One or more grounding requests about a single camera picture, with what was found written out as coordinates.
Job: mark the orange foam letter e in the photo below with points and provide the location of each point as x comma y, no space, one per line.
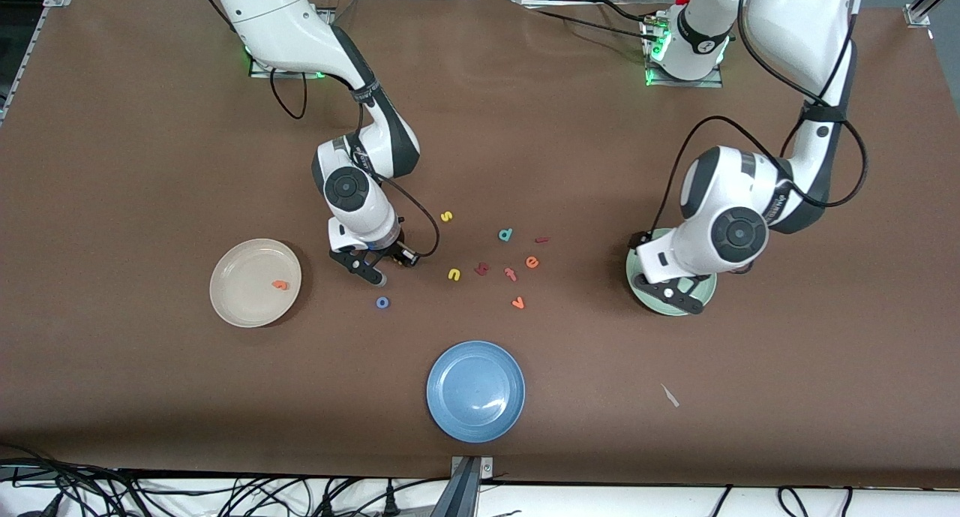
532,263

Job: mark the blue round plate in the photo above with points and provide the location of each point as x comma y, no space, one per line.
475,391

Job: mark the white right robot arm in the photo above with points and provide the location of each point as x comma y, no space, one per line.
277,22

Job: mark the green round plate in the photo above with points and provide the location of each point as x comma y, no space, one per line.
703,284

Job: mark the beige round plate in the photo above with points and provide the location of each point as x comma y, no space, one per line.
247,292

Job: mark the dark red foam letter t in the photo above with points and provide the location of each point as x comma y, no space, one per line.
482,269

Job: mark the brown table mat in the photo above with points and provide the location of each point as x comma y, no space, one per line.
480,127

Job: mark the teal foam letter d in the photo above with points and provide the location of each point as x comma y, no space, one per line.
510,232

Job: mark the small white tape scrap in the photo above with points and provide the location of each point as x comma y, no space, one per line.
670,395

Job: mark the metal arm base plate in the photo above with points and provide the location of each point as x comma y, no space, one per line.
259,73
712,82

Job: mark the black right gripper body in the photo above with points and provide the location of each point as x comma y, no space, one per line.
393,251

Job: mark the salmon foam letter f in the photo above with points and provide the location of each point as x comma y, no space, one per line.
511,274

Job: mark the grey metal camera mount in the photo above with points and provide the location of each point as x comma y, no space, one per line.
465,494

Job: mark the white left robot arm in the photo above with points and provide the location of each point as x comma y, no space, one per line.
795,22

